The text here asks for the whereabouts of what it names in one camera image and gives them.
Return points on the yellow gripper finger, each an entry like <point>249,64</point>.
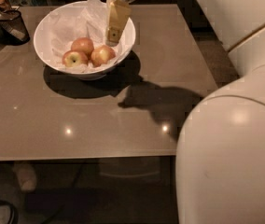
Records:
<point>118,13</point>

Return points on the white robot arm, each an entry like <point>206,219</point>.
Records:
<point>220,156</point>

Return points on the white bowl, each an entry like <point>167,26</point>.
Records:
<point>41,43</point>

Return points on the left red yellow apple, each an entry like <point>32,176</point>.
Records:
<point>73,58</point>

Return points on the white crumpled paper liner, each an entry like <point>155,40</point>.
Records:
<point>84,19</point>

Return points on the black mesh basket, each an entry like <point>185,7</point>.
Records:
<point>14,31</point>

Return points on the pale object under table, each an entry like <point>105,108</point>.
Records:
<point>26,176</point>

